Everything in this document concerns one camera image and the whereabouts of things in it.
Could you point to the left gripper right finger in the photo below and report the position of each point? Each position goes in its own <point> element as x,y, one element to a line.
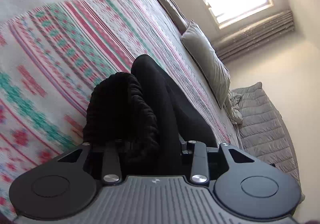
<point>195,162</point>

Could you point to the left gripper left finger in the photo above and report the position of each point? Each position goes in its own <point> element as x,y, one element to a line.
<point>111,171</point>

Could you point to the black pants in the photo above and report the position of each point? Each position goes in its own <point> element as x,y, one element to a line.
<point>144,114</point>

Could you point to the grey quilted headboard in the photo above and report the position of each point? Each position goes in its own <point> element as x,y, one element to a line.
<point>263,133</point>

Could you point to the grey pillow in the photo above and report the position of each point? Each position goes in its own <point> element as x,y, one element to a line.
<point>217,75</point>

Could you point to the red green patterned blanket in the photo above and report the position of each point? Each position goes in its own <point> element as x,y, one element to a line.
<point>53,56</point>

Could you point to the beige striped curtain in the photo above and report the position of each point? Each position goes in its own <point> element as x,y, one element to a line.
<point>255,35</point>

